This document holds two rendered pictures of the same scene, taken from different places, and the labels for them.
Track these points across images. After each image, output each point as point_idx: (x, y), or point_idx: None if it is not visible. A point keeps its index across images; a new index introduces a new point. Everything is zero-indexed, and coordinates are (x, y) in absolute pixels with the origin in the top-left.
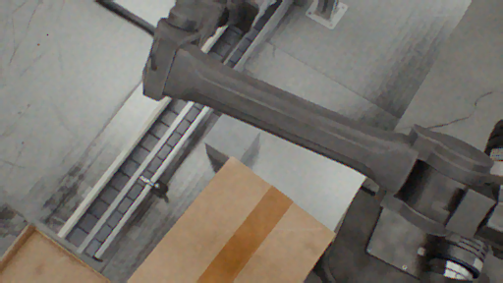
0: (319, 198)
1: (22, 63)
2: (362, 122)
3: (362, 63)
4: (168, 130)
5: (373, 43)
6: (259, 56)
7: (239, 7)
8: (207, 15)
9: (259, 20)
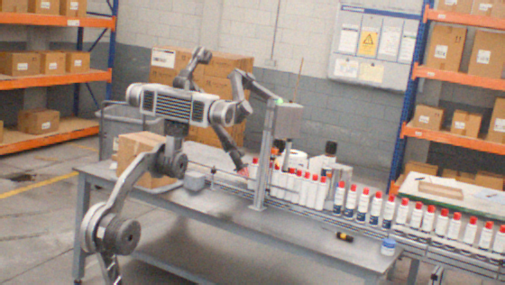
0: (170, 196)
1: (227, 167)
2: (203, 206)
3: (231, 209)
4: (196, 161)
5: (242, 213)
6: (233, 195)
7: (238, 160)
8: (218, 124)
9: (246, 188)
